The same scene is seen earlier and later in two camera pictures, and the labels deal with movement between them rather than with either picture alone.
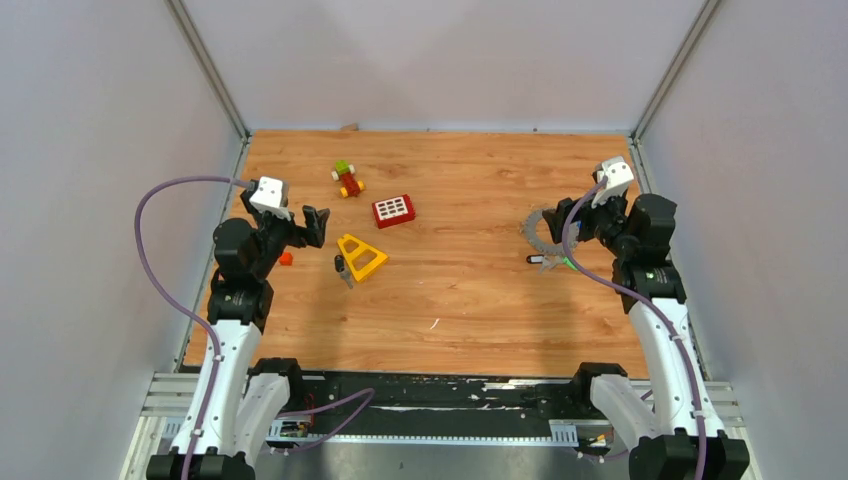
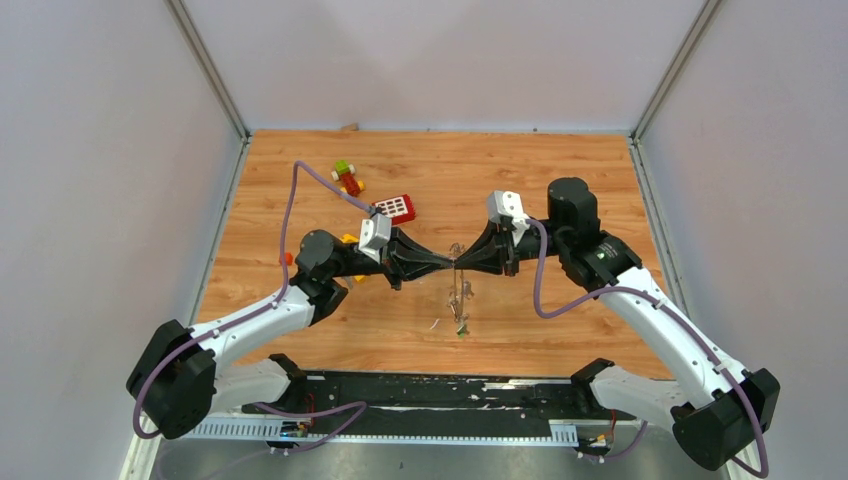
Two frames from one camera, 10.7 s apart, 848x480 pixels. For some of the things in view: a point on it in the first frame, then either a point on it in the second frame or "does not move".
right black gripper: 587,212 → 481,256
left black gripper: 297,233 → 395,258
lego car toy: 350,185 does not move
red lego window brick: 393,211 does not move
